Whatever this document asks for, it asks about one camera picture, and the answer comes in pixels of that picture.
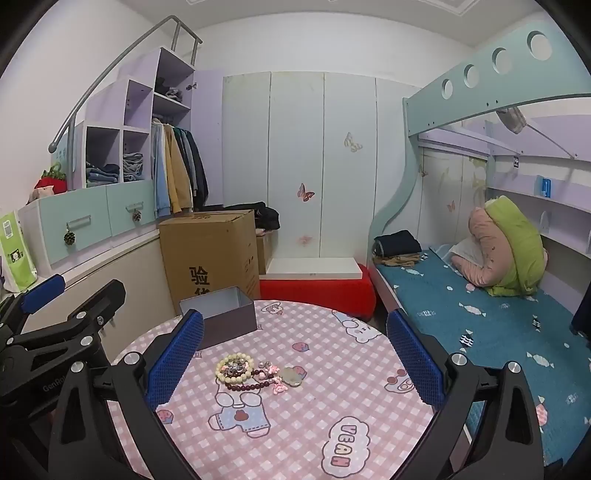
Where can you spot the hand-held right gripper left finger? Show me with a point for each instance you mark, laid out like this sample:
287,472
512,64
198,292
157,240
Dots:
175,364

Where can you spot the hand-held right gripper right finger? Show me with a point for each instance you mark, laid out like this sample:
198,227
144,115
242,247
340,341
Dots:
415,364

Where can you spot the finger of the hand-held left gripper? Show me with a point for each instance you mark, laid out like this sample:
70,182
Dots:
92,307
42,288

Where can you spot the silver charm cluster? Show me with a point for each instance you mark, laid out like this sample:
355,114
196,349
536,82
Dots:
233,368

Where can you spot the grey tin box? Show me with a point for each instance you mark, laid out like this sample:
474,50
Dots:
221,318

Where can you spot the pink charm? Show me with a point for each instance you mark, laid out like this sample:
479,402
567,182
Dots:
268,367
280,386

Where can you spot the green paper bag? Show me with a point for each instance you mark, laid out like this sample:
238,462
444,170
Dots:
16,254

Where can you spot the cream low cabinet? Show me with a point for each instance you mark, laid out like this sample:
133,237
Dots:
134,258

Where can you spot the teal drawer cabinet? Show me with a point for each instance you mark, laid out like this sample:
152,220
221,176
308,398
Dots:
87,221

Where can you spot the blue printed bed sheet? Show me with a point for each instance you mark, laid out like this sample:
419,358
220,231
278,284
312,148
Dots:
498,332

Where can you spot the pink plush toy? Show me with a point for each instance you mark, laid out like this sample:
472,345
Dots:
48,188

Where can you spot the folded brown clothes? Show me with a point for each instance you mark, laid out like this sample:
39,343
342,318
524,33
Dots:
399,261

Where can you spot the large cardboard box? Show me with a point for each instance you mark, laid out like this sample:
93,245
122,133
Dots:
207,254

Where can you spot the strawberry plush toy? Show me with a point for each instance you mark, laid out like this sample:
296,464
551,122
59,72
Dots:
54,173

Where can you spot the white pillow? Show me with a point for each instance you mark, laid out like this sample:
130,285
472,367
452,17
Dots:
464,251

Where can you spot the red stool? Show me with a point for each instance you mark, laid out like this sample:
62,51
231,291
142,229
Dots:
314,293

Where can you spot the folded dark clothes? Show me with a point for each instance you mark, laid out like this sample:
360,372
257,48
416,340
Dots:
397,241

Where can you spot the folded dark jeans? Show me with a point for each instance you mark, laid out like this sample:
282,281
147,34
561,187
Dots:
101,175

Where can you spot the pink checkered tablecloth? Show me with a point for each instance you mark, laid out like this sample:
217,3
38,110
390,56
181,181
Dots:
295,434

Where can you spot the white board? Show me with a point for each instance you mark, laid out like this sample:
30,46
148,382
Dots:
314,267

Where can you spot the small cardboard box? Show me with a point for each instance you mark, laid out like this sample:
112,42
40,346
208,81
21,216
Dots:
264,254

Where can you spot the pink quilt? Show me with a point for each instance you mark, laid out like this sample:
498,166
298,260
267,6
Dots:
485,240

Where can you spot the folded light jeans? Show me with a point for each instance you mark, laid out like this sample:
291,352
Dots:
134,167

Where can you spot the light blue hanging shirt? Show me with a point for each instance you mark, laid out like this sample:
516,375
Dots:
160,175

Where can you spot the yellow hanging jacket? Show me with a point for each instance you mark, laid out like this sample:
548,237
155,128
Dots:
178,175

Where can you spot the green quilt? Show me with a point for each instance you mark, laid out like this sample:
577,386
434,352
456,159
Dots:
519,240

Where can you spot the faint pink butterfly sticker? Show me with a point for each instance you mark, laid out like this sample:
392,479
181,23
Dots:
304,240

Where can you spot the dark hanging jackets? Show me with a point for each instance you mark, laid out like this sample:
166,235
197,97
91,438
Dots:
197,170

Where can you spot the black clothes pile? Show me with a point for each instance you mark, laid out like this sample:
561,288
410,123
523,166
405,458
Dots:
267,216

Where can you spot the dark cloth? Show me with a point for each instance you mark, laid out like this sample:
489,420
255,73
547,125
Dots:
582,314

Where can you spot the grey metal handrail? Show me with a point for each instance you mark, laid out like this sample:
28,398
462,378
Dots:
92,92

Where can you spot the purple stair shelf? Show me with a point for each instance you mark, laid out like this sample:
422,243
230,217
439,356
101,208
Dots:
138,101

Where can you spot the small blue box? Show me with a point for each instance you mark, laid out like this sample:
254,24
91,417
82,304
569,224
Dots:
545,187

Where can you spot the folded grey clothes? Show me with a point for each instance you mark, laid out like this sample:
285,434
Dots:
170,93

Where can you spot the beige butterfly sticker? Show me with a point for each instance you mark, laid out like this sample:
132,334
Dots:
353,142

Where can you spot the white wardrobe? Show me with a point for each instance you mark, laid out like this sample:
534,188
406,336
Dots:
295,138

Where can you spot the grey hanging cloth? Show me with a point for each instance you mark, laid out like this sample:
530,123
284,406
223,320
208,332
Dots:
512,120

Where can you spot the teal bunk bed frame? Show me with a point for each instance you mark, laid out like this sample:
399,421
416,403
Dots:
485,78

